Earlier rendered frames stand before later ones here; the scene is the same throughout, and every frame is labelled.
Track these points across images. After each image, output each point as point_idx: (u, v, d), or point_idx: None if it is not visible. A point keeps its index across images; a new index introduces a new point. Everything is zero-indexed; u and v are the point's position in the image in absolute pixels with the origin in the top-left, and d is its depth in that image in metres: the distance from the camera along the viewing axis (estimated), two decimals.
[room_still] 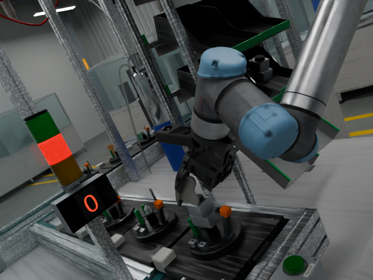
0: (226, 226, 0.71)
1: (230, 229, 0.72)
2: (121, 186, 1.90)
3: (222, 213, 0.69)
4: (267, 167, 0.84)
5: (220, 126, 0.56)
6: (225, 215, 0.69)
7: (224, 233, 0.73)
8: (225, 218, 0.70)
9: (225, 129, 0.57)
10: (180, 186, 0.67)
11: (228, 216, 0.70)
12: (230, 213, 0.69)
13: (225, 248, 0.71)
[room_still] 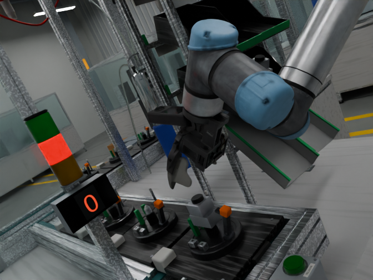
0: (226, 226, 0.71)
1: (230, 229, 0.72)
2: (121, 186, 1.90)
3: (222, 213, 0.69)
4: (267, 167, 0.84)
5: (212, 102, 0.54)
6: (225, 215, 0.69)
7: (224, 233, 0.73)
8: (225, 218, 0.70)
9: (216, 105, 0.55)
10: (172, 167, 0.66)
11: (228, 216, 0.70)
12: (230, 213, 0.69)
13: (225, 248, 0.71)
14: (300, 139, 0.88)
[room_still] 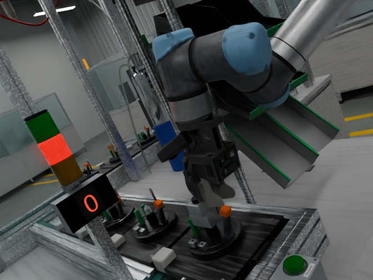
0: (226, 226, 0.71)
1: (230, 229, 0.72)
2: (121, 186, 1.90)
3: (222, 213, 0.69)
4: (267, 167, 0.84)
5: (193, 101, 0.54)
6: (225, 215, 0.69)
7: (224, 233, 0.73)
8: (225, 218, 0.70)
9: (201, 104, 0.55)
10: (198, 194, 0.62)
11: (228, 216, 0.70)
12: (230, 213, 0.69)
13: (225, 248, 0.71)
14: (300, 139, 0.88)
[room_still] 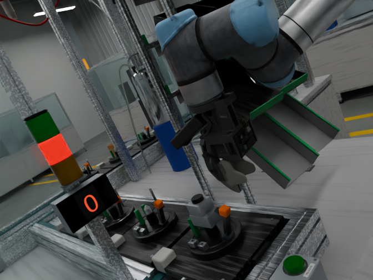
0: (225, 226, 0.71)
1: (229, 229, 0.72)
2: (121, 186, 1.90)
3: (222, 213, 0.69)
4: (267, 167, 0.84)
5: (205, 81, 0.54)
6: (223, 215, 0.69)
7: (224, 233, 0.73)
8: (225, 217, 0.70)
9: (212, 84, 0.55)
10: (220, 174, 0.63)
11: (228, 216, 0.70)
12: (229, 213, 0.69)
13: (225, 248, 0.71)
14: (300, 139, 0.88)
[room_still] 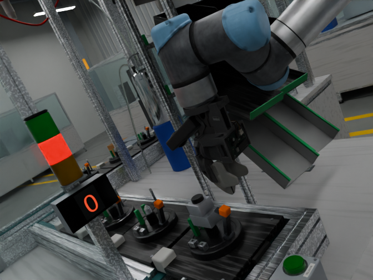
0: (225, 226, 0.71)
1: (229, 229, 0.72)
2: (121, 186, 1.90)
3: (222, 213, 0.69)
4: (267, 167, 0.84)
5: (198, 85, 0.55)
6: (223, 215, 0.69)
7: (224, 233, 0.73)
8: (225, 217, 0.70)
9: (206, 87, 0.56)
10: (213, 176, 0.64)
11: (228, 216, 0.70)
12: (229, 213, 0.69)
13: (225, 248, 0.71)
14: (300, 139, 0.88)
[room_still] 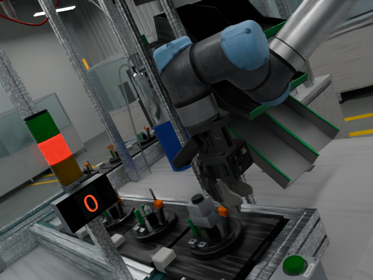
0: (225, 225, 0.71)
1: (229, 229, 0.72)
2: (121, 186, 1.90)
3: (221, 213, 0.69)
4: (267, 167, 0.84)
5: (200, 104, 0.56)
6: (223, 214, 0.69)
7: (224, 233, 0.73)
8: (224, 216, 0.70)
9: (207, 106, 0.57)
10: (217, 195, 0.63)
11: (227, 215, 0.70)
12: (228, 212, 0.70)
13: (225, 248, 0.71)
14: (300, 139, 0.88)
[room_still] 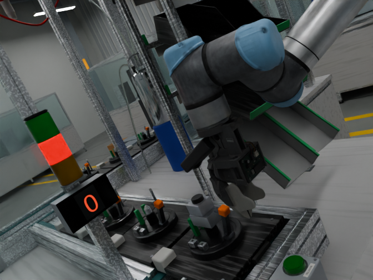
0: (225, 225, 0.71)
1: (229, 229, 0.72)
2: (121, 186, 1.90)
3: (221, 213, 0.69)
4: (267, 167, 0.84)
5: (211, 106, 0.55)
6: (223, 214, 0.69)
7: (224, 233, 0.73)
8: (224, 216, 0.70)
9: (219, 108, 0.55)
10: (228, 199, 0.62)
11: (227, 215, 0.70)
12: (228, 212, 0.70)
13: (225, 248, 0.71)
14: (300, 139, 0.88)
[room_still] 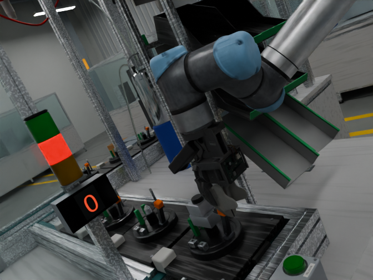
0: (225, 225, 0.71)
1: (229, 229, 0.72)
2: (121, 186, 1.90)
3: (220, 212, 0.69)
4: (267, 167, 0.84)
5: (195, 111, 0.58)
6: (222, 214, 0.69)
7: (224, 233, 0.73)
8: (223, 216, 0.70)
9: (202, 113, 0.59)
10: (212, 199, 0.65)
11: (227, 215, 0.70)
12: None
13: (225, 248, 0.71)
14: (300, 139, 0.88)
